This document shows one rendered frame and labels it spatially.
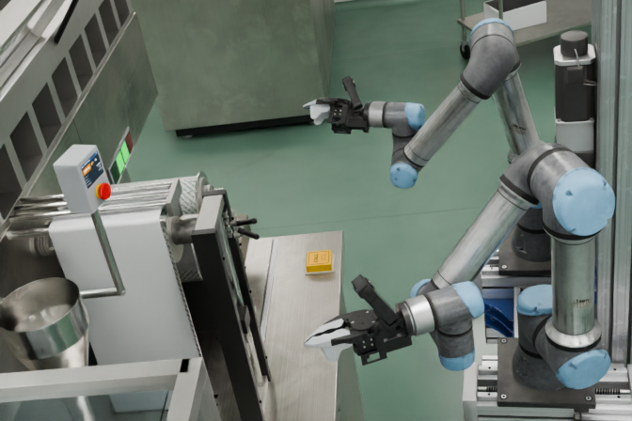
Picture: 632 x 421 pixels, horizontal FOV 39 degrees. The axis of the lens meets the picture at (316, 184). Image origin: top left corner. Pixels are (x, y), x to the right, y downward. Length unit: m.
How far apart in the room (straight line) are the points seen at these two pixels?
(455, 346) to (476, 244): 0.22
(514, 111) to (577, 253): 0.77
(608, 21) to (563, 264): 0.50
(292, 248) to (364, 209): 1.78
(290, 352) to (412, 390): 1.19
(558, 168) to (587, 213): 0.10
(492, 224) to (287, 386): 0.65
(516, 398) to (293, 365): 0.53
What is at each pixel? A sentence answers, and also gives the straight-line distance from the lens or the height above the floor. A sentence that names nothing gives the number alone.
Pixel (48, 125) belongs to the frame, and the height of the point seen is 1.46.
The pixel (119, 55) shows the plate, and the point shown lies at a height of 1.40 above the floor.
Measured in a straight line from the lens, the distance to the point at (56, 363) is 1.56.
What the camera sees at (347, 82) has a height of 1.27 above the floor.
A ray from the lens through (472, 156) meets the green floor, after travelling 4.69.
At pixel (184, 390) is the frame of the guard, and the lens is 1.20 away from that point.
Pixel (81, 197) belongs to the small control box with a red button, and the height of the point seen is 1.64.
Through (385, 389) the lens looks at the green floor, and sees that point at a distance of 3.41.
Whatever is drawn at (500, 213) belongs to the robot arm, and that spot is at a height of 1.33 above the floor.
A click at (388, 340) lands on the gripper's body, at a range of 1.81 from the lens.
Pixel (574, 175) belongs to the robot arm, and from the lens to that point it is 1.76.
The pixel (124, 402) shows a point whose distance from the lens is 1.23.
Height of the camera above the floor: 2.40
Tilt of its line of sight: 31 degrees down
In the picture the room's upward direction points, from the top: 10 degrees counter-clockwise
